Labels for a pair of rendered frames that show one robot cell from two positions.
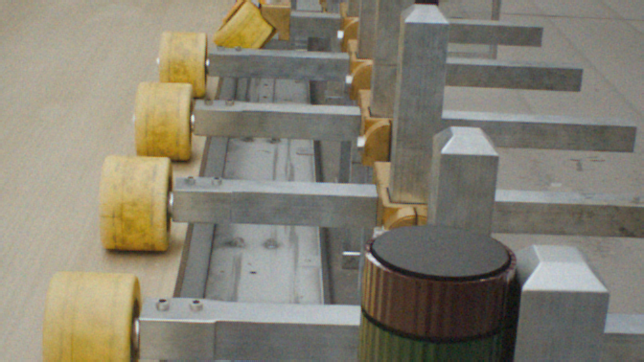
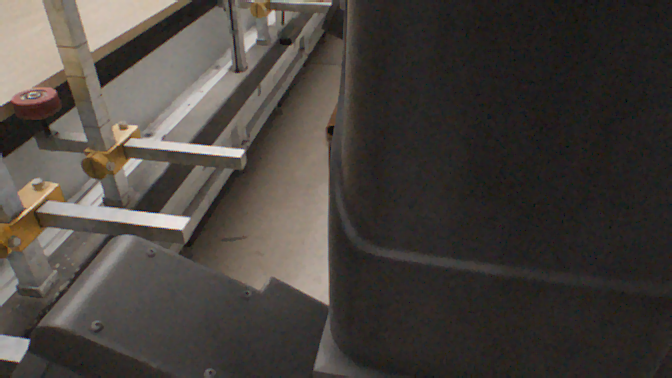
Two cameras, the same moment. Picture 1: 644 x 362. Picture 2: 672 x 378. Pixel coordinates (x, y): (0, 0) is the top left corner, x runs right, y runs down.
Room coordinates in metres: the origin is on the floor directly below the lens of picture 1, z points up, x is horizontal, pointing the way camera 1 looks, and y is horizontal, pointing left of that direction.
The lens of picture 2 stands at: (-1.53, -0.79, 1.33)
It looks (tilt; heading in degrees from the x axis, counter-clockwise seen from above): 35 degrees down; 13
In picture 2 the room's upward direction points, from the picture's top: straight up
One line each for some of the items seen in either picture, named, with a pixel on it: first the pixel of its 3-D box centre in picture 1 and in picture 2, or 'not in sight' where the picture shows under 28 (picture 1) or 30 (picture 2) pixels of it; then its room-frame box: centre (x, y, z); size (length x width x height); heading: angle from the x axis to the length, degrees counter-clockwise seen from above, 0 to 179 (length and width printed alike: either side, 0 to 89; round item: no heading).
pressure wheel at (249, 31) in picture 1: (243, 31); not in sight; (1.73, 0.13, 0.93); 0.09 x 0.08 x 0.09; 93
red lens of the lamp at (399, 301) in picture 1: (438, 278); not in sight; (0.45, -0.05, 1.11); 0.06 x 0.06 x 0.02
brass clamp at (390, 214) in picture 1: (405, 214); not in sight; (0.97, -0.07, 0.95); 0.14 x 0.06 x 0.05; 3
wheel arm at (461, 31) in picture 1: (415, 29); not in sight; (1.74, -0.12, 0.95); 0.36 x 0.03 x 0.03; 93
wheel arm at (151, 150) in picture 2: not in sight; (140, 150); (-0.76, -0.20, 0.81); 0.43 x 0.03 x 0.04; 93
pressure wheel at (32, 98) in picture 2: not in sight; (42, 119); (-0.76, 0.00, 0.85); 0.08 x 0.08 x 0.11
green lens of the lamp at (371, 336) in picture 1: (432, 335); not in sight; (0.45, -0.05, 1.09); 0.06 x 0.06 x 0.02
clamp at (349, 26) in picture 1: (357, 29); not in sight; (1.72, -0.04, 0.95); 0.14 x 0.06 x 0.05; 3
